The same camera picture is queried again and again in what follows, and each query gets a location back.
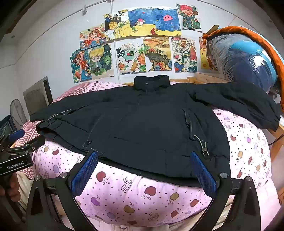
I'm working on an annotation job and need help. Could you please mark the person's left hand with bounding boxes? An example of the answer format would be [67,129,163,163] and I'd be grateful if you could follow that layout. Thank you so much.
[0,173,21,201]

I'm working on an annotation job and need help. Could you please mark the black padded jacket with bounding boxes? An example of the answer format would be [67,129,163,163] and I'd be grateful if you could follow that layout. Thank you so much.
[29,75,281,187]

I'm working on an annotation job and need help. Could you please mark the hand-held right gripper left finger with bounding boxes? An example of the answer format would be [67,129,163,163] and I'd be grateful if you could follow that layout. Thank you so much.
[25,151,99,231]

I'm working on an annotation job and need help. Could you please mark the black cable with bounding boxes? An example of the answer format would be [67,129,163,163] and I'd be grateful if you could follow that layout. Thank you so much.
[267,124,284,147]

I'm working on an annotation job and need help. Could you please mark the colourful wall drawings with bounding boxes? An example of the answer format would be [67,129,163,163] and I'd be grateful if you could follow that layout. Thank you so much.
[70,3,213,83]

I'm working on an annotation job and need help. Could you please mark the clear orange-trimmed storage bag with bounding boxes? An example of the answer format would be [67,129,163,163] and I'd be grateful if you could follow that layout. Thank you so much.
[202,25,284,104]

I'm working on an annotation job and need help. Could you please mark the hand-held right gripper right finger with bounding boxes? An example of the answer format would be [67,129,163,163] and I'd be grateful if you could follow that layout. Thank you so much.
[190,151,261,231]

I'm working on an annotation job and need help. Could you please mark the round standing fan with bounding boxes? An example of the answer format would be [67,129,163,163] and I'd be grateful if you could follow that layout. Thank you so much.
[10,99,27,129]

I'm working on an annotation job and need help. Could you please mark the pink apple-print quilt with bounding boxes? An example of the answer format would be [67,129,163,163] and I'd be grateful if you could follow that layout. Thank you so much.
[31,81,284,231]

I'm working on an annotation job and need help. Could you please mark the white wall conduit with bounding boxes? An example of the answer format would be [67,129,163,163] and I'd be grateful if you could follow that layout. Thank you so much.
[82,0,116,12]

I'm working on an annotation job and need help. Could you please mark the black plastic crate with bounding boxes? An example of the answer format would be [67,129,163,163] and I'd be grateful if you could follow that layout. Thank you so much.
[0,115,17,138]

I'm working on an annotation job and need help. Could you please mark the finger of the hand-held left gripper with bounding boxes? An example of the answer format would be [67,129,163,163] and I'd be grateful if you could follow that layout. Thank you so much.
[0,129,25,147]
[4,135,46,156]

